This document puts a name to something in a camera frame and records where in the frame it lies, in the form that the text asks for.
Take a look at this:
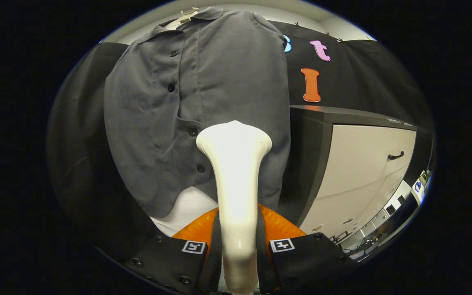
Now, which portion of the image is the beige cabinet with grey top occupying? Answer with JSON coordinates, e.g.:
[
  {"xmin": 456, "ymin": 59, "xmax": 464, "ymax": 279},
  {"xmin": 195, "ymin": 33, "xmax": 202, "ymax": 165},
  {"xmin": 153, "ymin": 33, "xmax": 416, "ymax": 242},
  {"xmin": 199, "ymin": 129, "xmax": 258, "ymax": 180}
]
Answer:
[{"xmin": 279, "ymin": 105, "xmax": 419, "ymax": 243}]

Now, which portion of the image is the dark grey button shirt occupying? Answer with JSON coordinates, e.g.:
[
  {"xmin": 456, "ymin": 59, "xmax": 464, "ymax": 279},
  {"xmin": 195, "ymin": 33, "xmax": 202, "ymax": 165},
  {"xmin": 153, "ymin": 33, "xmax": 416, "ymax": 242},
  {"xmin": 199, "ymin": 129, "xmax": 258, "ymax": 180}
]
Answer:
[{"xmin": 104, "ymin": 7, "xmax": 292, "ymax": 219}]

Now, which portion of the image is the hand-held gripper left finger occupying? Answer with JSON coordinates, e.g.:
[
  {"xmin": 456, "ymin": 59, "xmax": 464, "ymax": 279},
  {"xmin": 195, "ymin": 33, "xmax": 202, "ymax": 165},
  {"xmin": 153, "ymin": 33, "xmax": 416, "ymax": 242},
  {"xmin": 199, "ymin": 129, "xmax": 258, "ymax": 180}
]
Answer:
[{"xmin": 122, "ymin": 207, "xmax": 223, "ymax": 295}]

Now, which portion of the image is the black backdrop cloth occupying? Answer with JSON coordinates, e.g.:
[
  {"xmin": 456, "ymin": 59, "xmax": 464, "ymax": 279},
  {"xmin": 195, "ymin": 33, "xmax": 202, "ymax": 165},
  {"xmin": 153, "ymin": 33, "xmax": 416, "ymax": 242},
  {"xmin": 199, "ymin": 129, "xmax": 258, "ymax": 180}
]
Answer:
[{"xmin": 47, "ymin": 20, "xmax": 435, "ymax": 263}]

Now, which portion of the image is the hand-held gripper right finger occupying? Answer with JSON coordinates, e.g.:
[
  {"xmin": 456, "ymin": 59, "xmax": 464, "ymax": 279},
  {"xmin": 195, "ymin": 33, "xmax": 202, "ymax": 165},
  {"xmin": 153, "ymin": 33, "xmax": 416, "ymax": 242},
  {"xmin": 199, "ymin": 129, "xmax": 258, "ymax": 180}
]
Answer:
[{"xmin": 256, "ymin": 204, "xmax": 359, "ymax": 295}]

